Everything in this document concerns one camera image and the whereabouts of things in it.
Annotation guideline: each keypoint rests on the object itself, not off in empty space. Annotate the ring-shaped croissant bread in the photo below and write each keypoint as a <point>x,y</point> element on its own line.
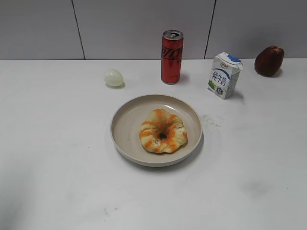
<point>162,132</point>

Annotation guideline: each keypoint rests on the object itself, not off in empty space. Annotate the beige round plate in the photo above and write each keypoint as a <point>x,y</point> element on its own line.
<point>126,124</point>

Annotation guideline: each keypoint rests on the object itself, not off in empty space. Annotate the white egg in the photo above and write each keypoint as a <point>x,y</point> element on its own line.
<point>113,77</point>

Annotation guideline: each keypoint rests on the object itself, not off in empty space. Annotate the red cola can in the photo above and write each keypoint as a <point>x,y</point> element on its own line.
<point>171,56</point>

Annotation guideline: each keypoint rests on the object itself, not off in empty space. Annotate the white blue milk carton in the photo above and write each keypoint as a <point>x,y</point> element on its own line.
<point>224,75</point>

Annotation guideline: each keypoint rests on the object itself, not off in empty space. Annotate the dark red fruit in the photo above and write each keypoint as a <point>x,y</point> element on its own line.
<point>269,61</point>

